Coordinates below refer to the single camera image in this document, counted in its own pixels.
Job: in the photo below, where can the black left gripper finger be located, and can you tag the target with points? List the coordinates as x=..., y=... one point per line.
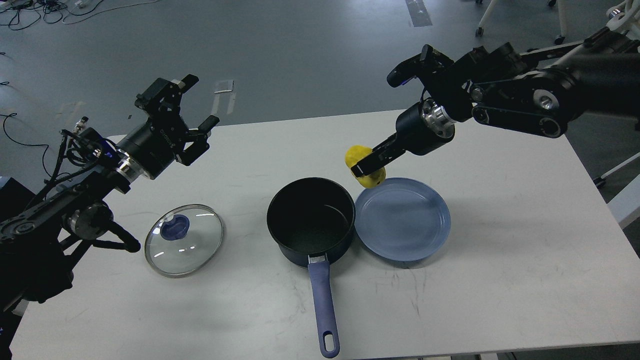
x=195, y=141
x=162, y=99

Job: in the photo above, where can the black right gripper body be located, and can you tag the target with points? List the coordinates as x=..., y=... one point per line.
x=423, y=128

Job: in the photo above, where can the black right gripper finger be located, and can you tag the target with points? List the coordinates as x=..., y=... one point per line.
x=363, y=168
x=384, y=153

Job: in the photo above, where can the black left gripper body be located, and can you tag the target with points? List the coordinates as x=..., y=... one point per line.
x=156, y=144

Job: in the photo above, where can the glass pot lid blue knob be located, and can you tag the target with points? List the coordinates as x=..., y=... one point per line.
x=184, y=240

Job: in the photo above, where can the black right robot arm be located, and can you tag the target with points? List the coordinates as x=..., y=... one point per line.
x=538, y=92

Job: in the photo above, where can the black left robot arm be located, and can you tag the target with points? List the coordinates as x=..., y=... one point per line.
x=43, y=238

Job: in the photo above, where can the blue round plate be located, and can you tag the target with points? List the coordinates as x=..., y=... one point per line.
x=402, y=220

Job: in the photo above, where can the black box at left edge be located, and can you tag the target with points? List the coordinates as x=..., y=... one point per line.
x=14, y=198

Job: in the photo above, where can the dark blue saucepan with handle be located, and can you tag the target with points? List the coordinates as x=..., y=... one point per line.
x=313, y=222

